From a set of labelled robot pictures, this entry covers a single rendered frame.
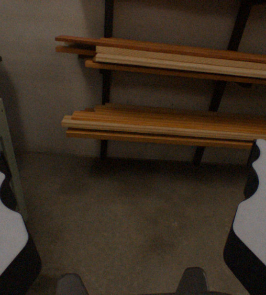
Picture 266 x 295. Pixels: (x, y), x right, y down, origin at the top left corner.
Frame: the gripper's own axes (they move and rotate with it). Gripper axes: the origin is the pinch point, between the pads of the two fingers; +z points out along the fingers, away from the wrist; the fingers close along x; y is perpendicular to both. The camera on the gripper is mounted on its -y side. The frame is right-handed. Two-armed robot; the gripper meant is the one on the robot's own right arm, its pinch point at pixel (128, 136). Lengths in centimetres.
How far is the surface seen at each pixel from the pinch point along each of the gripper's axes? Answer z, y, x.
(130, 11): 178, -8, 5
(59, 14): 177, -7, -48
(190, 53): 132, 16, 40
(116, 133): 130, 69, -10
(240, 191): 135, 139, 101
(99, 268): 60, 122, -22
